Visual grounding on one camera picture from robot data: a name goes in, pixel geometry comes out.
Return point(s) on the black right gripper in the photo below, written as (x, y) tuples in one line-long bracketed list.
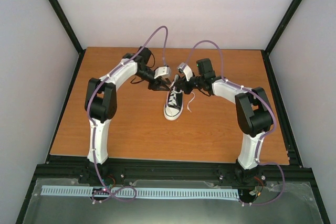
[(185, 86)]

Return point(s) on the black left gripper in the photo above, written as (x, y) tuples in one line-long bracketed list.
[(158, 83)]

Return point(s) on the black white canvas sneaker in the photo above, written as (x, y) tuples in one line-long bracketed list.
[(176, 77)]

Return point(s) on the white shoelace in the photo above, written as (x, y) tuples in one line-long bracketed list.
[(174, 101)]

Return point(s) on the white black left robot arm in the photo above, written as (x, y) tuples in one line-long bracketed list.
[(101, 100)]

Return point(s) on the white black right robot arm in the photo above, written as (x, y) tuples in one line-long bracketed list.
[(254, 114)]

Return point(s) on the clear acrylic cover plate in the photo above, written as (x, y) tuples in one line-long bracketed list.
[(292, 203)]

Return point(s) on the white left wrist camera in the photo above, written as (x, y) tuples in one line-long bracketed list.
[(163, 72)]

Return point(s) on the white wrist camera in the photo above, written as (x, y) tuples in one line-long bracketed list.
[(163, 72), (186, 70)]

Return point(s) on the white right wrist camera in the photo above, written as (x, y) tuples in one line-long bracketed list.
[(186, 70)]

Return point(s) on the black aluminium frame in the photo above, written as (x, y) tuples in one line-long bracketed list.
[(74, 167)]

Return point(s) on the light blue slotted cable duct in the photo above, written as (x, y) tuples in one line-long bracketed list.
[(141, 193)]

